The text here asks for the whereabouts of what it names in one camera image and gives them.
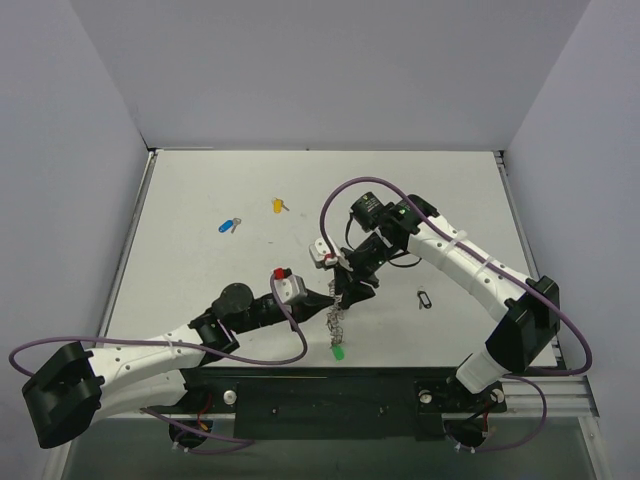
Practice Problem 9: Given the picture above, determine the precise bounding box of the large metal keyring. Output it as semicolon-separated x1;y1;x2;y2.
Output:
326;280;344;347

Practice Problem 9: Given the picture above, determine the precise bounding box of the black tag key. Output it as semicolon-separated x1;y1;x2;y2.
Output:
416;286;433;310

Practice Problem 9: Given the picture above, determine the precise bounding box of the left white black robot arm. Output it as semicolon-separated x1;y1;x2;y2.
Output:
22;277;333;449

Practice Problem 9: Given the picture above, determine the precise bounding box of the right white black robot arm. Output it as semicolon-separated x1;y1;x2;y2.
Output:
335;192;560;409

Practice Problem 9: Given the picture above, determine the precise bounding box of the green key tag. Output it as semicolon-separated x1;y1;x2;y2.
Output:
331;345;345;362

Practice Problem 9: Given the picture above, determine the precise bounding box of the blue tag key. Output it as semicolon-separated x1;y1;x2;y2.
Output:
218;217;242;234

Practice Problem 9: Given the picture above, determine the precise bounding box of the yellow tag key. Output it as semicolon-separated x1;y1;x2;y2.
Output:
272;198;289;214

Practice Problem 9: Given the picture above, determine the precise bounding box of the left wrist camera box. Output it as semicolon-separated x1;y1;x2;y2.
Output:
273;268;307;305

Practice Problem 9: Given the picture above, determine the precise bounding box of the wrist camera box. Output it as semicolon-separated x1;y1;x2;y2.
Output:
273;268;307;305
309;237;339;270

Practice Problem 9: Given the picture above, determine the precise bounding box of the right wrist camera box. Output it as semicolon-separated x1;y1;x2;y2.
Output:
309;237;339;270

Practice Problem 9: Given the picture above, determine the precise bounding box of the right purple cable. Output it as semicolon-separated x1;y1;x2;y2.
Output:
319;175;594;454

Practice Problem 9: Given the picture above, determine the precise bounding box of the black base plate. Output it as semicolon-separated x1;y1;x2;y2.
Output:
154;367;506;440

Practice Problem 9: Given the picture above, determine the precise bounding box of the aluminium frame rail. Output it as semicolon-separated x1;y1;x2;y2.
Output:
502;376;599;418

